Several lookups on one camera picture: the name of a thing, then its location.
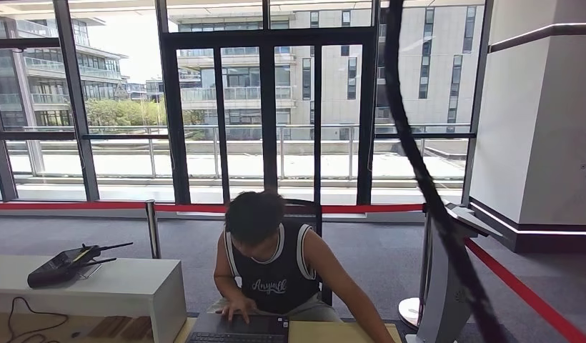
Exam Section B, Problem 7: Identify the person's right hand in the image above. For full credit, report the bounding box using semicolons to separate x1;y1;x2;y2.
221;295;259;325

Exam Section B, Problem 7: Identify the person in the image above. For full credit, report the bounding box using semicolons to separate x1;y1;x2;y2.
212;190;398;343

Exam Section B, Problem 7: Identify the dark grey laptop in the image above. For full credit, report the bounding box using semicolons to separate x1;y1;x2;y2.
186;312;291;343

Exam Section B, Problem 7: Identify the black mesh office chair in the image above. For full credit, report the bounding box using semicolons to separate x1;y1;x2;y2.
281;199;334;307

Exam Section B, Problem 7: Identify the long red barrier belt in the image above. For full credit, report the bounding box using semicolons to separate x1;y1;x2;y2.
0;202;425;215

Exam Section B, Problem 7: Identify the black router with antennas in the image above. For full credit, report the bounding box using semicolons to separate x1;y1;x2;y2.
26;241;134;289

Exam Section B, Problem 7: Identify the grey kiosk stand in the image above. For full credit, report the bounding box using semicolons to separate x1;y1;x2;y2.
406;201;505;343

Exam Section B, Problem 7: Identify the metal balcony railing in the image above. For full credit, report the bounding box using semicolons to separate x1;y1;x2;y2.
9;124;472;180

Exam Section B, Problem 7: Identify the chrome stanchion post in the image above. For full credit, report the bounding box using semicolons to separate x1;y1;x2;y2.
398;210;429;331
145;199;162;260

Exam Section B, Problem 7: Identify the black glass door frame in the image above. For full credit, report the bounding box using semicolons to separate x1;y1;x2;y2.
160;26;379;207

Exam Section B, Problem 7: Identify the thin black cable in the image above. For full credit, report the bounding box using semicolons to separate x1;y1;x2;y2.
8;297;71;343

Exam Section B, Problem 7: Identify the thick black braided cable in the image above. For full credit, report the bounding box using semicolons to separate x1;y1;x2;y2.
382;0;510;343

